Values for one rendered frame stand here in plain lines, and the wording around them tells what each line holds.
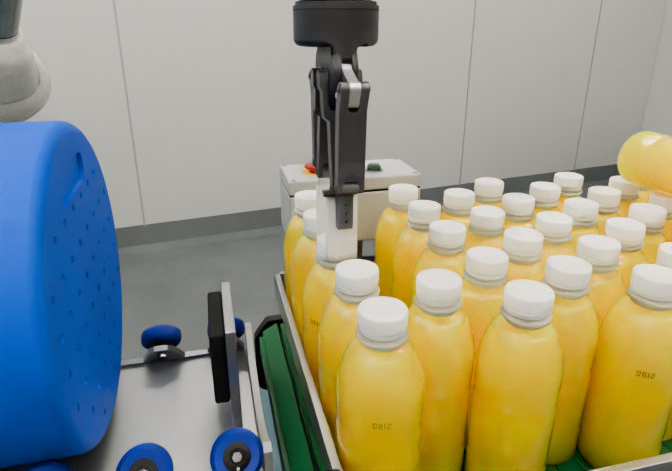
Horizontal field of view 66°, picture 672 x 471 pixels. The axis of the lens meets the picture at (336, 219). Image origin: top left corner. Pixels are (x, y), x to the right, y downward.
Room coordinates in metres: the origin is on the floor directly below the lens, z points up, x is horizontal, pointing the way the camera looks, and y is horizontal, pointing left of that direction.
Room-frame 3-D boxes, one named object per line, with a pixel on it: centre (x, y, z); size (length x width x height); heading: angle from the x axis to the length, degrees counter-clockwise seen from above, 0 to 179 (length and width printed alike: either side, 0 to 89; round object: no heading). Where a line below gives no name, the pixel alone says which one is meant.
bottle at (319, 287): (0.49, 0.00, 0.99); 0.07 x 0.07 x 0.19
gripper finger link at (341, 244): (0.47, -0.01, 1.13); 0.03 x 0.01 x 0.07; 104
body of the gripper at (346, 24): (0.49, 0.00, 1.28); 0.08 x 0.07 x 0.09; 14
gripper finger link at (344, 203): (0.45, -0.01, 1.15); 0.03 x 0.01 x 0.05; 14
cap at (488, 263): (0.45, -0.14, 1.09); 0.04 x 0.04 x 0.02
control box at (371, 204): (0.78, -0.02, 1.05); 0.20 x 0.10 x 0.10; 104
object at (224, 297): (0.45, 0.11, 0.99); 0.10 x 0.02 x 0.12; 14
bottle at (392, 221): (0.66, -0.09, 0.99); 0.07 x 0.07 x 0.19
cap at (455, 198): (0.64, -0.16, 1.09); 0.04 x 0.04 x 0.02
